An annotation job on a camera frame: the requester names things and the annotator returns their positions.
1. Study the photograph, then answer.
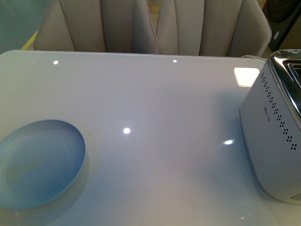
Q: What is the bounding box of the white toaster power cable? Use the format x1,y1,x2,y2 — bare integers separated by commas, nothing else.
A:
240,55,268,61

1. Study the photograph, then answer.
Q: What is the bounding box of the right beige chair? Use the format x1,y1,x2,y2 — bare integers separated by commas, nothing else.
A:
157,0,271,57

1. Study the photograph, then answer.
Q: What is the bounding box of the beige chair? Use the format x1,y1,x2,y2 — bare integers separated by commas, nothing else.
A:
157,0,271,57
34,0,158,54

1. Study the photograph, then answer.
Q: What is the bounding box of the left beige chair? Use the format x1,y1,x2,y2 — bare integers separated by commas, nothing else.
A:
34,0,158,54

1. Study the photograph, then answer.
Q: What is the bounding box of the light blue plate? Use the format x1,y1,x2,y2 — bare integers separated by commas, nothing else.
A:
0,120,86,210

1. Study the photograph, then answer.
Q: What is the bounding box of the white and chrome toaster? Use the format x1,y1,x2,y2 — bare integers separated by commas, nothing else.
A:
239,49,301,204

